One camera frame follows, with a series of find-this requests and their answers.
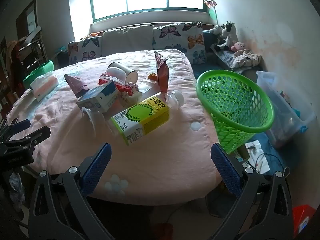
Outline brown snack packet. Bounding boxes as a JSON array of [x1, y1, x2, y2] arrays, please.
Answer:
[[154, 51, 170, 98]]

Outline grey patterned cushion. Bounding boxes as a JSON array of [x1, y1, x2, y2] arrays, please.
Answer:
[[211, 44, 238, 68]]

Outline white cushion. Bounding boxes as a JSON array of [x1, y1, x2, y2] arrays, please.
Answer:
[[101, 25, 154, 57]]

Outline hanging red clothes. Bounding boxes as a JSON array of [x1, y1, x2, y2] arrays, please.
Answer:
[[7, 40, 25, 90]]

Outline red chenille cloth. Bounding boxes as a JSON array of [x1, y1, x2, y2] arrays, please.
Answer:
[[99, 75, 138, 97]]

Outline floral patterned cloth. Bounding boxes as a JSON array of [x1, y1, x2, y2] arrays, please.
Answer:
[[230, 50, 263, 68]]

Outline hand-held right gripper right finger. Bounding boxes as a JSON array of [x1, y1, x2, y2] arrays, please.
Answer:
[[210, 143, 293, 240]]

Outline clear plastic pudding cup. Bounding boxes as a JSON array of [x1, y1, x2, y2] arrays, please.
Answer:
[[103, 67, 127, 85]]

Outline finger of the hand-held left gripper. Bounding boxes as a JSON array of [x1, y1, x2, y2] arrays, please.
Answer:
[[0, 119, 31, 142], [0, 126, 51, 153]]

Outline black white plush cow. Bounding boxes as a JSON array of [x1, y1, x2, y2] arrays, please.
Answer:
[[214, 21, 238, 52]]

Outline clear plastic storage box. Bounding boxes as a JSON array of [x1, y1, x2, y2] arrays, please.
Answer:
[[256, 70, 316, 148]]

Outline blue white milk carton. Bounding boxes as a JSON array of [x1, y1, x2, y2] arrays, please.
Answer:
[[76, 81, 119, 113]]

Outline yellow green drink carton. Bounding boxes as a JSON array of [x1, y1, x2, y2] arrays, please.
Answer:
[[110, 95, 171, 146]]

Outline green plastic bin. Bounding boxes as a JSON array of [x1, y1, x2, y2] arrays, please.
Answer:
[[23, 60, 55, 89]]

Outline black cable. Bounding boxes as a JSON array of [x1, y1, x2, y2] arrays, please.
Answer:
[[255, 152, 286, 173]]

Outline white paper cup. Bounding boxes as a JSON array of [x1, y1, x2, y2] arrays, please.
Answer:
[[107, 62, 139, 84]]

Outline dark wooden frame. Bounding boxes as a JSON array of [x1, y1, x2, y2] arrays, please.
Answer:
[[16, 0, 38, 36]]

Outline butterfly print pillow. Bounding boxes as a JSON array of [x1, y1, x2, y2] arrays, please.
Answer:
[[68, 35, 103, 64], [152, 21, 207, 65]]

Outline green plastic basket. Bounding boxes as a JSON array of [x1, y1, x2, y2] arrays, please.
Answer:
[[196, 69, 275, 155]]

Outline purple snack packet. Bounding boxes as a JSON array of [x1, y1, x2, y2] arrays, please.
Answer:
[[64, 74, 89, 98]]

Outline pink plush toy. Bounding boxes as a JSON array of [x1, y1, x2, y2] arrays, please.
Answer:
[[231, 41, 247, 53]]

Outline colourful pinwheel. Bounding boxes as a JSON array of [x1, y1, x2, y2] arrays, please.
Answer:
[[203, 0, 219, 26]]

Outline white power strip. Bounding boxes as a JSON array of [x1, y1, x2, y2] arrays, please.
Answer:
[[244, 141, 270, 174]]

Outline clear bottle with white cap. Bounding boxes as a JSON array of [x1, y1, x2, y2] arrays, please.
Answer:
[[160, 90, 185, 110]]

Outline clear plastic tray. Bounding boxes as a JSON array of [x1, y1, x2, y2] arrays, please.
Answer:
[[137, 79, 154, 94]]

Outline grey plush toy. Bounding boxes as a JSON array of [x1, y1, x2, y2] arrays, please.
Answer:
[[209, 25, 227, 36]]

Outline red box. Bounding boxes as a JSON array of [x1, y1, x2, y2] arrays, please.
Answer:
[[292, 205, 315, 237]]

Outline pink blanket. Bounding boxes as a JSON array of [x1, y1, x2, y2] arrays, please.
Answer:
[[6, 49, 223, 201]]

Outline metal shelf rack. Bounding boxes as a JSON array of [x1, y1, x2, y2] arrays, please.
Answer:
[[16, 26, 48, 66]]

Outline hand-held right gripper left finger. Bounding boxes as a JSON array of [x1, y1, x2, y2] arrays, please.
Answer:
[[28, 142, 112, 240]]

